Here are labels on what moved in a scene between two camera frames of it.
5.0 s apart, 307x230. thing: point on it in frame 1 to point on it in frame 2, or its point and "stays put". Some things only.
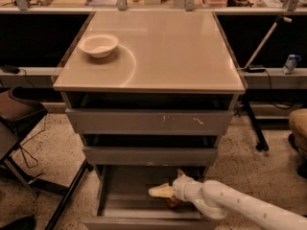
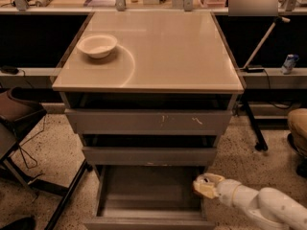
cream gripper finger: (179, 172) to (208, 178)
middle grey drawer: (151, 155) stays put
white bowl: (98, 44) stays put
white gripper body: (180, 187) to (226, 188)
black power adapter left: (11, 69) stays put
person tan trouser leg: (297, 120) stays put
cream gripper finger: (163, 191) to (204, 189)
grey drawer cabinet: (158, 103) stays put
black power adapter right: (255, 68) stays put
